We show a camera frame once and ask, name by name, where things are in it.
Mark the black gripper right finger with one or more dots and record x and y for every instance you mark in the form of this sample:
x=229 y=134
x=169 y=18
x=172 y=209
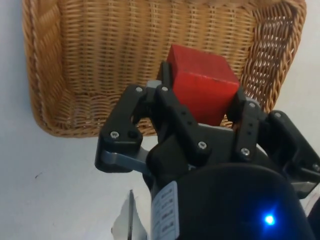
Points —
x=292 y=140

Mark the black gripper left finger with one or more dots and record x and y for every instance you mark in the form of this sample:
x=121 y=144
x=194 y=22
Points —
x=120 y=125

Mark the red cube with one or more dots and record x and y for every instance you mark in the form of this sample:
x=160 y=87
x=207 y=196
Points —
x=202 y=85

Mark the brown wicker basket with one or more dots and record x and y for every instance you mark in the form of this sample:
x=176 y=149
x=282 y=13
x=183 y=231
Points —
x=105 y=50

